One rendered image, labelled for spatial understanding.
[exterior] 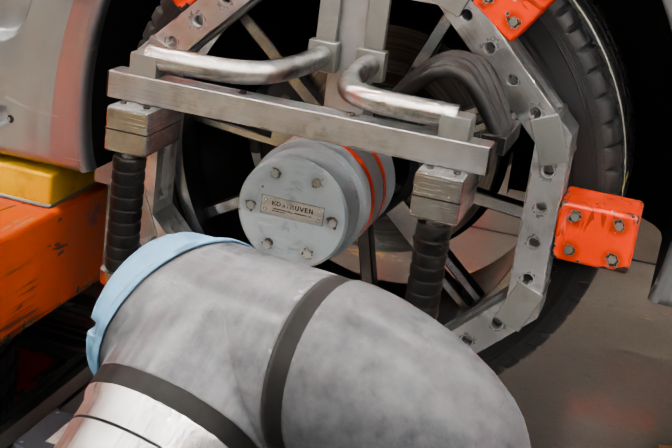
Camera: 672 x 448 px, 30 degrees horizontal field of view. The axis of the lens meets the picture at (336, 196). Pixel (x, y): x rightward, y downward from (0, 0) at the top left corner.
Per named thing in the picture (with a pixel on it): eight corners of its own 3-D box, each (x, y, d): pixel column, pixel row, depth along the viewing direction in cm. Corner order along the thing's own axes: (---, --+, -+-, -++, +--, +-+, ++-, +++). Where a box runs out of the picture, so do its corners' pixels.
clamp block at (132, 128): (180, 140, 141) (185, 95, 139) (145, 159, 133) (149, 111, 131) (140, 132, 142) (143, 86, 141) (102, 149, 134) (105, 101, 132)
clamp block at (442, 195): (475, 204, 132) (483, 156, 131) (456, 228, 124) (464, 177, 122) (428, 194, 134) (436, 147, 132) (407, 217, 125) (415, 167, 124)
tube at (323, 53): (338, 75, 147) (349, -15, 144) (281, 106, 130) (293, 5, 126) (200, 48, 152) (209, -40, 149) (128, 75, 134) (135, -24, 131)
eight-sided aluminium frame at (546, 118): (524, 417, 158) (607, -12, 141) (515, 440, 152) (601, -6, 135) (134, 316, 172) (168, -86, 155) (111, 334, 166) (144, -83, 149)
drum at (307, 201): (394, 233, 157) (410, 124, 153) (343, 288, 137) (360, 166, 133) (289, 209, 161) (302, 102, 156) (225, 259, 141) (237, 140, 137)
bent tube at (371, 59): (503, 107, 142) (518, 14, 139) (467, 144, 125) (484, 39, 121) (355, 78, 147) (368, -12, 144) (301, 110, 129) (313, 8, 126)
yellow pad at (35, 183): (97, 185, 191) (99, 154, 189) (50, 209, 178) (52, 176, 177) (17, 166, 194) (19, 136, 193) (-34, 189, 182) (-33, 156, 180)
